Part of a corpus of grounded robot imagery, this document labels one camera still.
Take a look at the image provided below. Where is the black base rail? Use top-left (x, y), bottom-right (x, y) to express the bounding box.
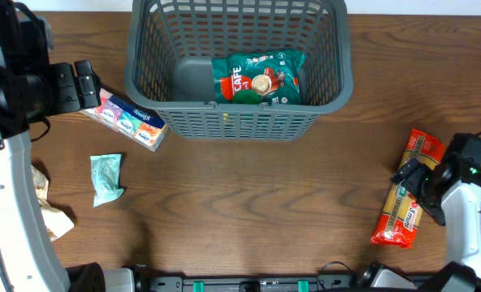
top-left (132, 264), bottom-right (357, 292)

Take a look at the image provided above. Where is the grey plastic slatted basket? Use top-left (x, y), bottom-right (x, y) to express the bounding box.
top-left (124, 0), bottom-right (354, 140)

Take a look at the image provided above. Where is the brown white snack bag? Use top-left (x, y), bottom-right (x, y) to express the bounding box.
top-left (32, 166), bottom-right (75, 242)

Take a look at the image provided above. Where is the colourful Kleenex tissue multipack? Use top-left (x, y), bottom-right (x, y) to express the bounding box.
top-left (81, 89), bottom-right (169, 152)

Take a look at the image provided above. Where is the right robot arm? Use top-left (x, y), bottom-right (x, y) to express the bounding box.
top-left (359, 133), bottom-right (481, 292)

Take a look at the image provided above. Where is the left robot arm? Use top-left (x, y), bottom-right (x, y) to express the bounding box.
top-left (0, 1), bottom-right (135, 291)

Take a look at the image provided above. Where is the red yellow spaghetti packet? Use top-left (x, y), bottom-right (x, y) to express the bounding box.
top-left (370, 128), bottom-right (445, 248)

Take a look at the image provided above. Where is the green lidded jar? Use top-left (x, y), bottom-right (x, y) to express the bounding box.
top-left (232, 89), bottom-right (262, 105)

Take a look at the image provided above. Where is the green Nescafe coffee bag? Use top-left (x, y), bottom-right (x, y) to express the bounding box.
top-left (212, 49), bottom-right (307, 105)

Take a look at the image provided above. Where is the mint green tissue packet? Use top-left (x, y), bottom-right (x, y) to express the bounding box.
top-left (90, 154), bottom-right (124, 208)

